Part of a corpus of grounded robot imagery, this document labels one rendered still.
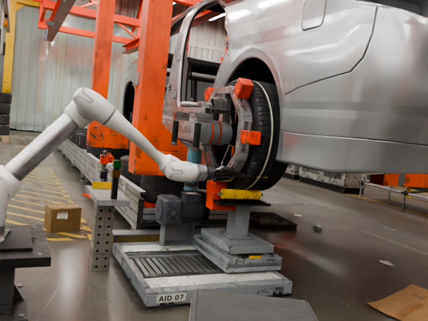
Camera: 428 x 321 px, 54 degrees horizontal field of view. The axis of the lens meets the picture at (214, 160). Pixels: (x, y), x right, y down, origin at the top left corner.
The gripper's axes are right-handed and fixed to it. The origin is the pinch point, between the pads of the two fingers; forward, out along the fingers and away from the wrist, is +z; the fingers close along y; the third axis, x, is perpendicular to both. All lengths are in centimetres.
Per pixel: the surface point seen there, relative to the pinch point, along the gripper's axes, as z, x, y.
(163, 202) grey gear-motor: -25, 14, -52
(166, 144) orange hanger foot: -20, 53, -41
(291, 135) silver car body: 10.5, -3.9, 38.3
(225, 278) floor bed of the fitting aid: -5, -45, -34
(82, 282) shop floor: -76, -32, -58
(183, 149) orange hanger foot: -8, 51, -43
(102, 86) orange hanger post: -32, 219, -145
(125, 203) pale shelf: -57, -4, -25
